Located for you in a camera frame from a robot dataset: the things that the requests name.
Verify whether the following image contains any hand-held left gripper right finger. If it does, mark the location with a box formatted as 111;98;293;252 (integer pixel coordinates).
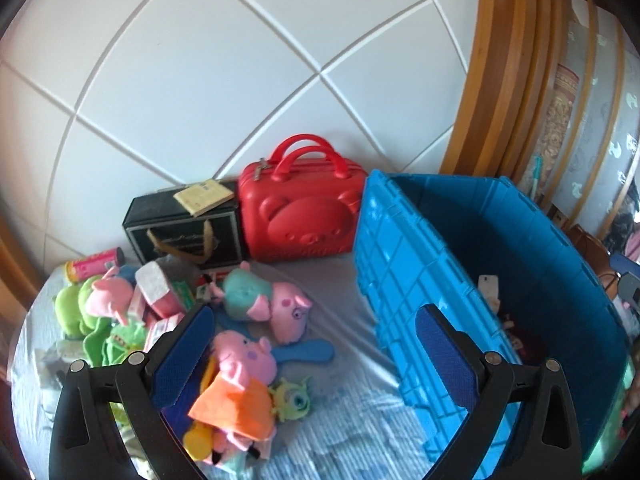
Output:
415;303;583;480

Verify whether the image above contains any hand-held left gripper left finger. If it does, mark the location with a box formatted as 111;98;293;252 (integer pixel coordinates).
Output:
48;302;217;480

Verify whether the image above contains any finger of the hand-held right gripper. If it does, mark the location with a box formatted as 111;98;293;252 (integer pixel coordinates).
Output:
609;252;640;323

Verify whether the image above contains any long pink white box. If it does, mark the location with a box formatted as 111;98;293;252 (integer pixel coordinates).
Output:
145;312;187;351

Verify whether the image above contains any pig plush orange dress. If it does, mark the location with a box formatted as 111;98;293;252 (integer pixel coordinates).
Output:
182;330;278;466

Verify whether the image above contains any blue plastic crate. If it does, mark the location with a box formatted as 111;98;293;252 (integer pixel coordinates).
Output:
352;170;632;480

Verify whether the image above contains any green pink wipes packet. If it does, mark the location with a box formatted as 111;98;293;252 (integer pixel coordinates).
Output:
172;280;196;311

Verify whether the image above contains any dark red item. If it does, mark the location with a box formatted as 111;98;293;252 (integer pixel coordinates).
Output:
502;315;538;361

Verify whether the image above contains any white card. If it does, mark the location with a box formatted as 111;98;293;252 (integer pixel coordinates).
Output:
477;274;501;311

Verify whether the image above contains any pink white tissue pack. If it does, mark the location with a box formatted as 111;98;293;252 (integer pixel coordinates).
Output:
135;260;183;318

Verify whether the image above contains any pig plush teal dress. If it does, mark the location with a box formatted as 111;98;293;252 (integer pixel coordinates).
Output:
209;260;315;345

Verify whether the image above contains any small pink pig plush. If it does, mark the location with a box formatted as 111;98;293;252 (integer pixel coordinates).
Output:
85;266;138;326

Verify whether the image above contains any green one-eyed monster plush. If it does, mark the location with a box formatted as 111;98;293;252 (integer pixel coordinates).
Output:
270;377;313;422

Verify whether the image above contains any blue boomerang toy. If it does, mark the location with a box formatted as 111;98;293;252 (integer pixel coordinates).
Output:
272;337;335;366

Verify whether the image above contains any green frog plush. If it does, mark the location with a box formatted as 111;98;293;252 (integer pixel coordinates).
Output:
52;275;151;376

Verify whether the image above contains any pink cylindrical can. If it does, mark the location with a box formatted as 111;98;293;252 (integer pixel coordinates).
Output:
64;246;126;282

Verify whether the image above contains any black gift bag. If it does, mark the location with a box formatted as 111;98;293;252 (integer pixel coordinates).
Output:
123;180;248;267

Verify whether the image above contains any frosted glass wardrobe door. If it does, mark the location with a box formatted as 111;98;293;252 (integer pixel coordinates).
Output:
515;0;640;241

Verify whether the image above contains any tan flat booklet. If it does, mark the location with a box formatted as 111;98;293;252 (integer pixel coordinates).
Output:
173;180;236;218

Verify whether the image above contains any red bear-face suitcase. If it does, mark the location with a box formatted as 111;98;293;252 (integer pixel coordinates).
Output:
236;134;368;263

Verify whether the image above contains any white padded headboard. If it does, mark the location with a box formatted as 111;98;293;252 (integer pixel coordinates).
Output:
0;0;481;271

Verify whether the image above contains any wooden bed frame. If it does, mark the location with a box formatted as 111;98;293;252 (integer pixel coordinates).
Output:
0;0;566;306

